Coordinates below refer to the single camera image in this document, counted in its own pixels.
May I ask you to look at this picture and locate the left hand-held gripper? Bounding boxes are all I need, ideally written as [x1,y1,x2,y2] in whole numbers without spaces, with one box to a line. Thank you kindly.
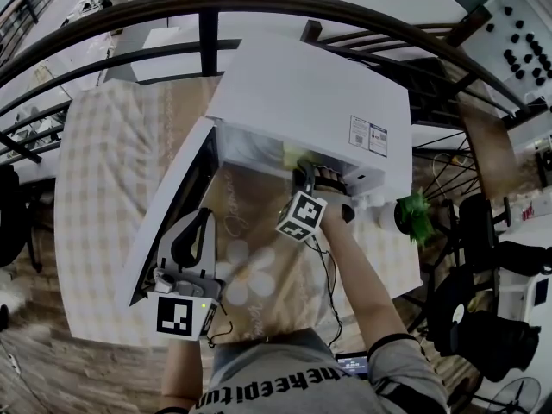
[147,207,225,342]

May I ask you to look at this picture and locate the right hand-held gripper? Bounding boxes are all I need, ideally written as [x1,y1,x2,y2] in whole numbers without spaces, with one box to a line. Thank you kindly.
[275,158,328,242]

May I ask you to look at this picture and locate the yellow food slice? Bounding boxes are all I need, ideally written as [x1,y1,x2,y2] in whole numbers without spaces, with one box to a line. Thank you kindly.
[282,142,311,167]

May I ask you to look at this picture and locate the white microwave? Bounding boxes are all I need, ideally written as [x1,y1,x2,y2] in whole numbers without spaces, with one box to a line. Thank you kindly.
[116,30,413,308]

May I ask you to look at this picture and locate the person's right forearm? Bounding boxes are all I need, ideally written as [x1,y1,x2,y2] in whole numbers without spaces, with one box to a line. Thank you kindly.
[321,196,417,361]

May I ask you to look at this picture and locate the person's left forearm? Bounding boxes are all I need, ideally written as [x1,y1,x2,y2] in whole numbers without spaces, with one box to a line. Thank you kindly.
[162,337,204,413]

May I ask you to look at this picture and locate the person's right hand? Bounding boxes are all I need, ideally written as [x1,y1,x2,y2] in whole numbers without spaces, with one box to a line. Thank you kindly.
[316,166,348,198]

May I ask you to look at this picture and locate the beige checkered tablecloth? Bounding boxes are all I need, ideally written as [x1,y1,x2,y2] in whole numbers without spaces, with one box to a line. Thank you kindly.
[53,78,423,348]

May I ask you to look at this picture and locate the green potted plant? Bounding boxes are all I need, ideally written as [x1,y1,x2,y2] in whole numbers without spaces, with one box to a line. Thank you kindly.
[379,190,436,248]

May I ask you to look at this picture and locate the black power adapter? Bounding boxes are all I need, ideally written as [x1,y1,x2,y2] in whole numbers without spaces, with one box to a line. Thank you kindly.
[300,19,323,45]

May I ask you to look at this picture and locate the person's grey printed shirt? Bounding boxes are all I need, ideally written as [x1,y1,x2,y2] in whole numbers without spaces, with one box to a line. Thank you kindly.
[154,328,452,414]

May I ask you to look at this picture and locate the curved black metal railing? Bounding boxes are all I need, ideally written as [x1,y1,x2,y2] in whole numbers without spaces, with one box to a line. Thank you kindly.
[0,0,531,167]

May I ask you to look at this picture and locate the black office chair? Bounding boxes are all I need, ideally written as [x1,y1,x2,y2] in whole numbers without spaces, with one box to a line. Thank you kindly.
[443,194,514,275]
[0,164,44,275]

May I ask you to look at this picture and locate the wooden side table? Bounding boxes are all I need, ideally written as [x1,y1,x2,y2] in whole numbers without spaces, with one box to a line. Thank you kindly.
[413,92,518,215]

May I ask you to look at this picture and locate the black stool seat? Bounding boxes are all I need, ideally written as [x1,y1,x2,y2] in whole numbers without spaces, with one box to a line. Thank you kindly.
[433,269,475,353]

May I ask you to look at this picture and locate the group of small black items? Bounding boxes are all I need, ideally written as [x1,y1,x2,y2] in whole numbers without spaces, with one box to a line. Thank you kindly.
[486,5,552,86]

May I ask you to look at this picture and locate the black bag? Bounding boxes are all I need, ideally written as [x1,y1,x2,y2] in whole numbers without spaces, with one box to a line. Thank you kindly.
[456,310,541,383]

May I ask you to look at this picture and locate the straight black railing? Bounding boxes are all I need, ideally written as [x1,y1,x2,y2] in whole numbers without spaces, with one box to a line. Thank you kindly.
[0,0,83,60]

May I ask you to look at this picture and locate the black floor fan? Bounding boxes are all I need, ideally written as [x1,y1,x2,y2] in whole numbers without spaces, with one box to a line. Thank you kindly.
[491,375,543,414]

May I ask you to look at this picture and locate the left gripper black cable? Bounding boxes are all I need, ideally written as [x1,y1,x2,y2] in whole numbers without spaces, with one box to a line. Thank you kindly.
[205,302,235,349]

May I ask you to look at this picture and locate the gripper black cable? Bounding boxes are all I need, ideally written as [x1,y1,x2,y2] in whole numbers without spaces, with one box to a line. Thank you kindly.
[205,302,235,349]
[306,234,345,349]

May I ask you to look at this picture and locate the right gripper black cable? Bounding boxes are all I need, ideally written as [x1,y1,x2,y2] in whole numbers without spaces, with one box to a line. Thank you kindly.
[306,234,345,349]

